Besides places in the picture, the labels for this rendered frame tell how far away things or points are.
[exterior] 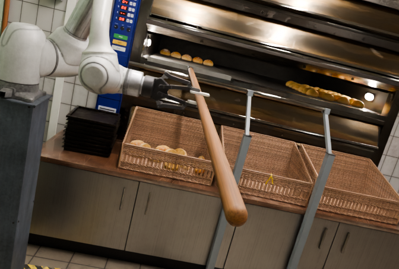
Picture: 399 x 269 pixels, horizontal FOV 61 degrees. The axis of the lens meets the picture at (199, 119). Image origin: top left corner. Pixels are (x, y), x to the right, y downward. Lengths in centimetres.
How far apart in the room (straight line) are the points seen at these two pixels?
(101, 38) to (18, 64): 45
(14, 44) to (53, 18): 108
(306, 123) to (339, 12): 78
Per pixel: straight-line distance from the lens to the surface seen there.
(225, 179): 53
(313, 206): 209
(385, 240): 246
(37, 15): 252
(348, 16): 257
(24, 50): 142
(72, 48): 151
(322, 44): 252
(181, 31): 218
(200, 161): 196
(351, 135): 270
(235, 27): 235
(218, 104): 237
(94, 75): 99
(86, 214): 211
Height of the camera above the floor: 136
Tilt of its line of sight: 12 degrees down
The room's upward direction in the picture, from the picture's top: 14 degrees clockwise
